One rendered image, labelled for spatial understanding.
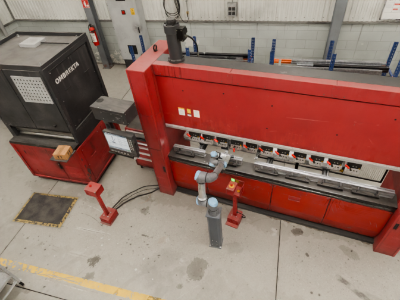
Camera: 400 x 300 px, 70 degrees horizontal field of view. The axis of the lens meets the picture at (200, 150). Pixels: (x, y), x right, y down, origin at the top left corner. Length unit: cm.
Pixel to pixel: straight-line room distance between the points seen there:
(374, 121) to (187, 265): 288
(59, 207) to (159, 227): 180
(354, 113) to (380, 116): 22
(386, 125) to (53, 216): 483
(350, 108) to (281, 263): 222
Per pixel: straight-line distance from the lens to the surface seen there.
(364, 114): 327
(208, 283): 411
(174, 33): 333
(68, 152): 464
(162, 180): 466
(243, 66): 329
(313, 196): 402
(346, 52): 787
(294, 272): 424
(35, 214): 558
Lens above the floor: 382
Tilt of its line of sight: 43 degrees down
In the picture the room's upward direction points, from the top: 7 degrees counter-clockwise
